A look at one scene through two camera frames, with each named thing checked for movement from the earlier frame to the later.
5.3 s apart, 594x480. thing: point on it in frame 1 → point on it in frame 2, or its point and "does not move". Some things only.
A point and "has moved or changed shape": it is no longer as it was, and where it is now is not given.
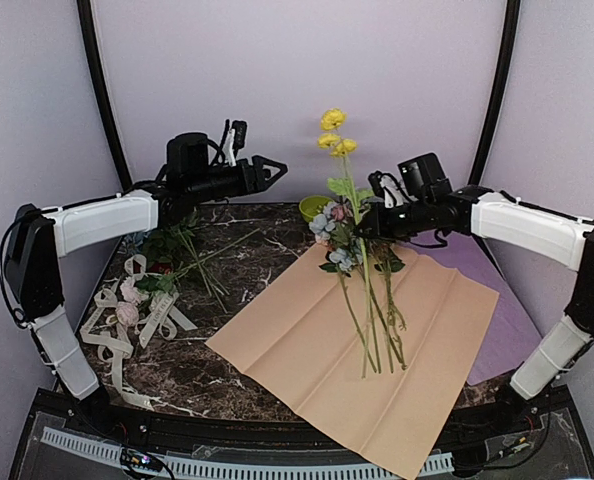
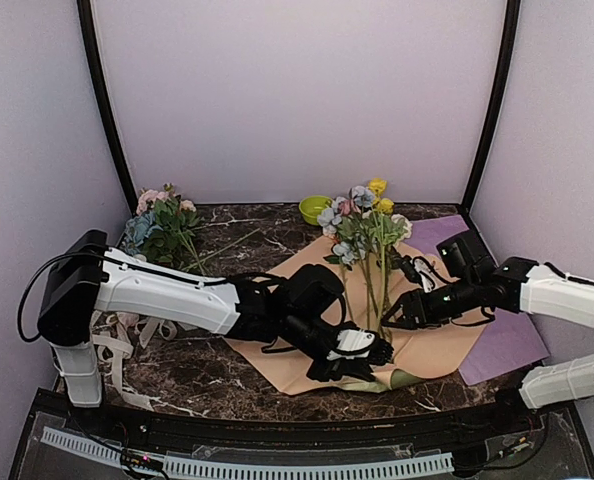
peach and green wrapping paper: [374, 356] has moved or changed shape
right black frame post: [477, 173] does not move
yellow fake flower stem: [334, 120] has moved or changed shape
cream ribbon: [110, 329] does not move
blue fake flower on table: [130, 242] does not move
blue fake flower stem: [340, 262] → [353, 210]
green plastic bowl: [312, 206] does not move
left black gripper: [260, 175] → [343, 367]
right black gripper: [380, 227] → [412, 303]
